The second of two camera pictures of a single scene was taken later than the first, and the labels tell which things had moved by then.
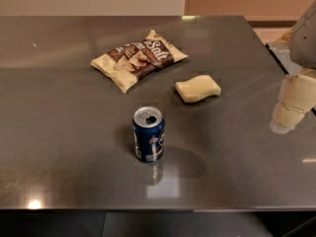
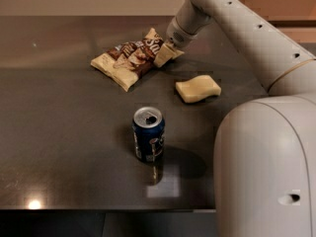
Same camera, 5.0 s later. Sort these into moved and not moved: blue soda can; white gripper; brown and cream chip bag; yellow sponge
Moved: white gripper
Not moved: brown and cream chip bag; blue soda can; yellow sponge
